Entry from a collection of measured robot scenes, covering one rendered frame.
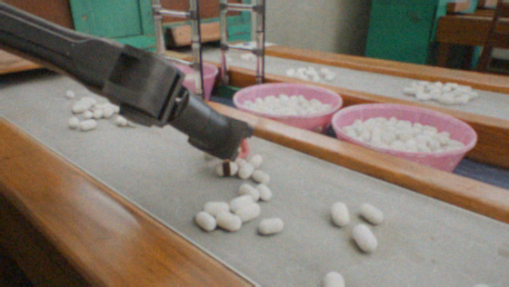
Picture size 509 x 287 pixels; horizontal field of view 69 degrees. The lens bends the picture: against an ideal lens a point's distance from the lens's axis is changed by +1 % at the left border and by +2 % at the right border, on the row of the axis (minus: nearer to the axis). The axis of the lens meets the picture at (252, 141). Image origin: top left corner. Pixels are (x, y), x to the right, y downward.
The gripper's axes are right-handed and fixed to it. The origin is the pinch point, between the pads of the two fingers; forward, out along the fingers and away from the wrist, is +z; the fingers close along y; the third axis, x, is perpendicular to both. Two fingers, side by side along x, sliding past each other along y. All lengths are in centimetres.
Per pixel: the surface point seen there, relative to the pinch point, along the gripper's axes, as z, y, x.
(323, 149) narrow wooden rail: 6.2, -10.6, -6.5
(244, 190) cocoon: -7.5, -8.8, 6.3
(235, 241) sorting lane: -12.0, -14.0, 12.5
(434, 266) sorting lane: -3.3, -33.8, 4.8
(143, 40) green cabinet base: 24, 85, -29
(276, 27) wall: 149, 140, -121
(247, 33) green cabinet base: 70, 85, -66
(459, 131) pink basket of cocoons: 27.2, -26.0, -23.9
